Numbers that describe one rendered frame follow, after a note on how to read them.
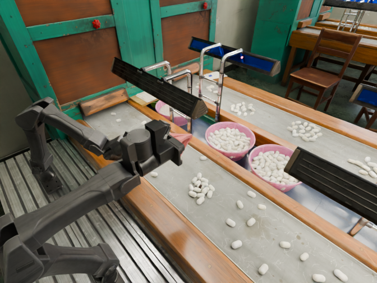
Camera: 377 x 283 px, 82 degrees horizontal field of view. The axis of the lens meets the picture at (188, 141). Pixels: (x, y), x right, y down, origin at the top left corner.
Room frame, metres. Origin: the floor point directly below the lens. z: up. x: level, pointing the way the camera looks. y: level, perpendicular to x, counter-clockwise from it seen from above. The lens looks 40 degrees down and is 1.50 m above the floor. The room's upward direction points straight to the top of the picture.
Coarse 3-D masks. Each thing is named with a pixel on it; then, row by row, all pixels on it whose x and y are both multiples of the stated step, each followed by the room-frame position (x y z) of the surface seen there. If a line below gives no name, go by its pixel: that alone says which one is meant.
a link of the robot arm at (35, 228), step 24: (120, 168) 0.37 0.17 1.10; (72, 192) 0.30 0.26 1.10; (96, 192) 0.30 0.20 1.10; (120, 192) 0.32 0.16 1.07; (24, 216) 0.24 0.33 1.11; (48, 216) 0.24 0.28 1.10; (72, 216) 0.25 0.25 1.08; (0, 240) 0.21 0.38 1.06; (24, 240) 0.19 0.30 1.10; (24, 264) 0.17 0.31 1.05
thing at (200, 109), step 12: (120, 60) 1.09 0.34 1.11; (120, 72) 1.05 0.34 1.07; (132, 72) 0.99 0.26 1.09; (144, 72) 0.94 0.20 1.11; (132, 84) 0.96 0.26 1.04; (144, 84) 0.90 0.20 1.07; (156, 84) 0.86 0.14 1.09; (168, 84) 0.82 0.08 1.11; (156, 96) 0.83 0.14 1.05; (168, 96) 0.79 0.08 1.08; (180, 96) 0.75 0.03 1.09; (192, 96) 0.72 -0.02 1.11; (180, 108) 0.72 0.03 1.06; (192, 108) 0.69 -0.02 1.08; (204, 108) 0.70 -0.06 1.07
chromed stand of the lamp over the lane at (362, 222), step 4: (360, 220) 0.38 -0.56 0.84; (364, 220) 0.37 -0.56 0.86; (356, 224) 0.38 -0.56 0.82; (360, 224) 0.37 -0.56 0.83; (364, 224) 0.37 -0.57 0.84; (368, 224) 0.37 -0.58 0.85; (372, 224) 0.36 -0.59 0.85; (352, 228) 0.38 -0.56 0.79; (356, 228) 0.37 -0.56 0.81; (360, 228) 0.37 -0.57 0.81; (372, 228) 0.36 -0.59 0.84; (376, 228) 0.35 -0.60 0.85; (348, 232) 0.38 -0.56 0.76; (352, 232) 0.37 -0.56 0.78; (356, 232) 0.37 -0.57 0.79; (352, 236) 0.37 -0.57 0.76
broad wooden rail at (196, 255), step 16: (80, 144) 0.85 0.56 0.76; (96, 160) 0.74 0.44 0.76; (144, 192) 0.55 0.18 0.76; (144, 208) 0.47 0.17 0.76; (160, 208) 0.47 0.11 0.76; (144, 224) 0.46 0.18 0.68; (160, 224) 0.41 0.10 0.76; (176, 224) 0.41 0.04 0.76; (160, 240) 0.38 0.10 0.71; (176, 240) 0.35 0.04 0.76; (192, 240) 0.35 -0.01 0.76; (208, 240) 0.36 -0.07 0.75; (176, 256) 0.31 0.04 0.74; (192, 256) 0.30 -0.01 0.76; (208, 256) 0.30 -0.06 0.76; (224, 256) 0.31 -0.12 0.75; (192, 272) 0.26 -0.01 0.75; (208, 272) 0.25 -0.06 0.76; (224, 272) 0.25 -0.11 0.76; (240, 272) 0.26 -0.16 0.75
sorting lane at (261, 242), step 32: (96, 128) 1.03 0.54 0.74; (128, 128) 1.03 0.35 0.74; (192, 160) 0.76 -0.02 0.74; (160, 192) 0.57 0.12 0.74; (224, 192) 0.57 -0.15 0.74; (256, 192) 0.57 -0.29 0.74; (192, 224) 0.43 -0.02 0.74; (224, 224) 0.42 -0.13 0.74; (256, 224) 0.42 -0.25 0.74; (288, 224) 0.42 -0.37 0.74; (256, 256) 0.31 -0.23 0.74; (288, 256) 0.31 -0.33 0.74; (320, 256) 0.31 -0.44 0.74
